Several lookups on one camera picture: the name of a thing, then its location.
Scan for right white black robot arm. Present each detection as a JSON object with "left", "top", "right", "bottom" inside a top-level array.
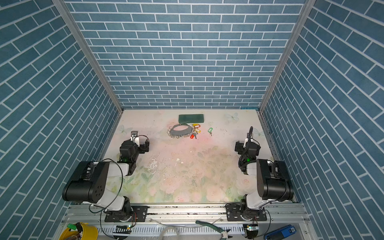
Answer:
[{"left": 235, "top": 127, "right": 294, "bottom": 221}]

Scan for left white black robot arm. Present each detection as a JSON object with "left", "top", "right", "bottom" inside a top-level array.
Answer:
[{"left": 62, "top": 131, "right": 150, "bottom": 224}]

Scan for dark green sponge block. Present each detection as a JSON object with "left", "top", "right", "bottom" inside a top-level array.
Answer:
[{"left": 178, "top": 114, "right": 205, "bottom": 124}]

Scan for blue black device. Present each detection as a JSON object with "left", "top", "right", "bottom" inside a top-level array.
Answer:
[{"left": 264, "top": 225, "right": 297, "bottom": 240}]

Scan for clear plastic tube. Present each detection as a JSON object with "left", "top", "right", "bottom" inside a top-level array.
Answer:
[{"left": 158, "top": 225, "right": 181, "bottom": 240}]

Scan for yellow tape roll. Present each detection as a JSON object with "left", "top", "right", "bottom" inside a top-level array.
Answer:
[{"left": 59, "top": 222, "right": 99, "bottom": 240}]

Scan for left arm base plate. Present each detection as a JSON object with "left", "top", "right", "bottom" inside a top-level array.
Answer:
[{"left": 105, "top": 206, "right": 148, "bottom": 224}]

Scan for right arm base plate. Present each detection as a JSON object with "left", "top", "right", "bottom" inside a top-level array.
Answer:
[{"left": 225, "top": 204, "right": 267, "bottom": 222}]

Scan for aluminium rail frame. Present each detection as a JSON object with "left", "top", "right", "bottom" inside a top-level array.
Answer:
[{"left": 53, "top": 202, "right": 317, "bottom": 240}]

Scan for green handled pliers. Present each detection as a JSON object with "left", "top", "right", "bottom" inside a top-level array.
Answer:
[{"left": 195, "top": 220, "right": 232, "bottom": 240}]

